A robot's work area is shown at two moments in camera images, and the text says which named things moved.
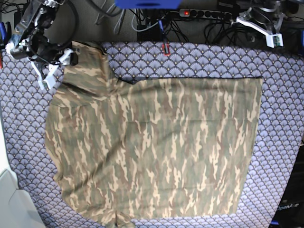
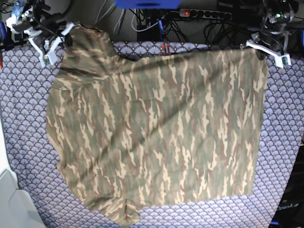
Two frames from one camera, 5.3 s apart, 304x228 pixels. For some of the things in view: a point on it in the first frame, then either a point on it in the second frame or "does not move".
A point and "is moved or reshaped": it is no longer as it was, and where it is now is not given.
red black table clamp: (168, 53) does not move
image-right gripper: (270, 17) -> (272, 38)
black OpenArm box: (290, 213) does not move
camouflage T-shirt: (124, 148) is moved or reshaped
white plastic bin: (18, 208) does not move
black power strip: (205, 14) does not move
